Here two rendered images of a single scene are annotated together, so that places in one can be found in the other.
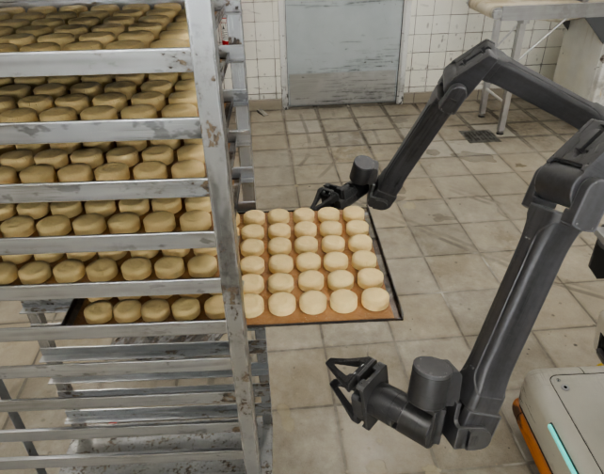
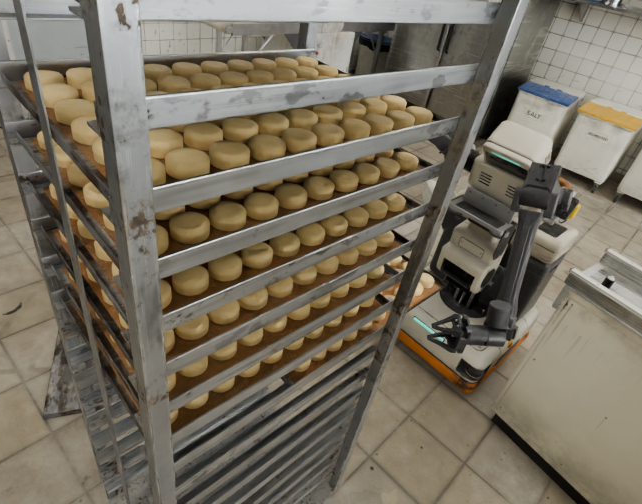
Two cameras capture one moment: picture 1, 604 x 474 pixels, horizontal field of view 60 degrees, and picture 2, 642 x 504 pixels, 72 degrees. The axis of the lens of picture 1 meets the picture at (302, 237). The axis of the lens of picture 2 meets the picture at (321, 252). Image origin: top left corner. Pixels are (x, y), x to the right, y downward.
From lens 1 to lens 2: 91 cm
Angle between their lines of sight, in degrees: 39
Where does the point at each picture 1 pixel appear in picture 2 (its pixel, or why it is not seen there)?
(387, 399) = (478, 331)
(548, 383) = not seen: hidden behind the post
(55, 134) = (360, 239)
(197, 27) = (464, 154)
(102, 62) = (403, 183)
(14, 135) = (338, 249)
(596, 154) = (552, 182)
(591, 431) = (434, 312)
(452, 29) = (176, 36)
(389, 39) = not seen: hidden behind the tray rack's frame
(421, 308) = not seen: hidden behind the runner
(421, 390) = (503, 319)
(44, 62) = (377, 191)
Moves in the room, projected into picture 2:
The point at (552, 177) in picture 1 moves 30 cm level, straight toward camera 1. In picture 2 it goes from (533, 195) to (612, 265)
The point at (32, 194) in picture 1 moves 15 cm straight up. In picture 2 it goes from (328, 288) to (344, 219)
